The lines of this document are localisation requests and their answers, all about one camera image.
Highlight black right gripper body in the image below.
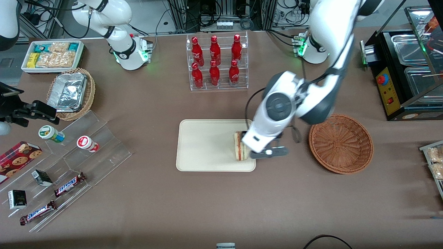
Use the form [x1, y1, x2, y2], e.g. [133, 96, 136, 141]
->
[0, 82, 25, 120]

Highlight triangle sandwich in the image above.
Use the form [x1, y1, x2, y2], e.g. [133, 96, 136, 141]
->
[234, 130, 249, 162]

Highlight white snack tray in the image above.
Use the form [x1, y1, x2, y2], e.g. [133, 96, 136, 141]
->
[21, 40, 85, 74]

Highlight beige plastic tray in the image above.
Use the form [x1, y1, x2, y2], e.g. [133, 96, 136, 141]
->
[175, 119, 256, 172]

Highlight oval tan wicker basket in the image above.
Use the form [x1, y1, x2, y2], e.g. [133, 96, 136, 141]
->
[46, 68, 96, 121]

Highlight round brown wicker basket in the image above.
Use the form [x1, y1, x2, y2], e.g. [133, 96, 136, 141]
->
[308, 113, 374, 174]

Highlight grey snack tray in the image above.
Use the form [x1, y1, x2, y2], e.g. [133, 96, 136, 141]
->
[419, 140, 443, 201]

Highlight green label yogurt cup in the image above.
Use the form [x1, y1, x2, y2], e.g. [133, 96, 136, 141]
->
[38, 125, 65, 144]

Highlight aluminium foil container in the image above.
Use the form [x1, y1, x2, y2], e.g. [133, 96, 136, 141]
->
[47, 72, 87, 112]

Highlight clear cracker pack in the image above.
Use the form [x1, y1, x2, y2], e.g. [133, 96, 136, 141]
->
[429, 163, 443, 181]
[47, 42, 70, 54]
[35, 52, 75, 68]
[426, 147, 443, 163]

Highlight clear acrylic bottle rack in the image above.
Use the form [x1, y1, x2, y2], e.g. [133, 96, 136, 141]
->
[186, 31, 249, 92]

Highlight red label yogurt cup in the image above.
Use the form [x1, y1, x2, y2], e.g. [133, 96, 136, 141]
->
[76, 136, 100, 153]

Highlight red tartan cookie box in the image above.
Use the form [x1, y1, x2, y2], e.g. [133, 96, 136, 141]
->
[0, 141, 43, 184]

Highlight red cola bottle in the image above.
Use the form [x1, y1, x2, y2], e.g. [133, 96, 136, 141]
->
[231, 34, 243, 63]
[191, 62, 204, 89]
[209, 35, 222, 66]
[209, 60, 221, 87]
[191, 36, 205, 66]
[228, 59, 240, 86]

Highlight small black box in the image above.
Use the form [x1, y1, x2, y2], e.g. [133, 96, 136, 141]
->
[31, 169, 53, 187]
[8, 190, 27, 210]

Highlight clear acrylic step display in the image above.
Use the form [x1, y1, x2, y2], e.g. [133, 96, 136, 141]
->
[0, 110, 132, 233]

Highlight brown Snickers bar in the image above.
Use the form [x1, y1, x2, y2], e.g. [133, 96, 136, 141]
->
[19, 200, 57, 226]
[53, 172, 87, 198]

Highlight black hot display case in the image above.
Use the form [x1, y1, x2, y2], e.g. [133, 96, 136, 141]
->
[359, 5, 443, 122]

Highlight steel pan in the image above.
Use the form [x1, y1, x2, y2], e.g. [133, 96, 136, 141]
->
[404, 66, 443, 105]
[391, 34, 429, 67]

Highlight black looped cable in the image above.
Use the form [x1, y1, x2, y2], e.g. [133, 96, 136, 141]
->
[302, 234, 354, 249]

